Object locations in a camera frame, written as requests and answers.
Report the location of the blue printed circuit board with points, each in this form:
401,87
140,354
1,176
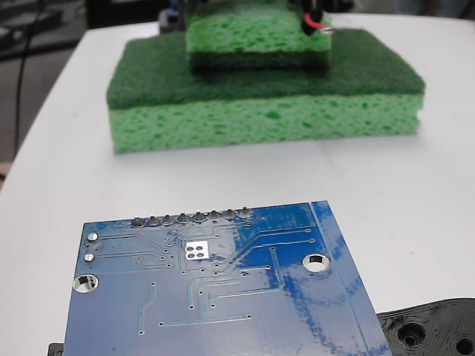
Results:
237,304

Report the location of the small green scouring sponge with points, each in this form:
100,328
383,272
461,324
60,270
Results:
256,37

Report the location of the large green scouring sponge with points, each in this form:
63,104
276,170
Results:
259,111

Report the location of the black and blue clamp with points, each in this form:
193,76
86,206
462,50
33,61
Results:
171,18

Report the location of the black plastic mount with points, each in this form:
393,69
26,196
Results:
426,326

